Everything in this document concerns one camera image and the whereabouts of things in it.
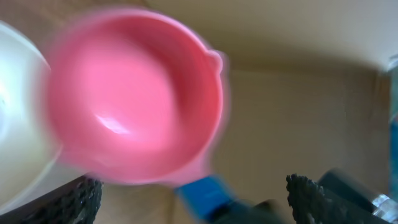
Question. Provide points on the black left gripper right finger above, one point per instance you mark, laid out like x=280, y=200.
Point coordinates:
x=336, y=199

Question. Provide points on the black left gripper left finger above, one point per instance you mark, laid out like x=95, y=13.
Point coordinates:
x=76, y=202

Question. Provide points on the pink scoop blue handle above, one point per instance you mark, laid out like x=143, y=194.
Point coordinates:
x=135, y=97

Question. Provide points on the white bowl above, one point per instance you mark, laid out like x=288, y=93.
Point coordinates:
x=27, y=152

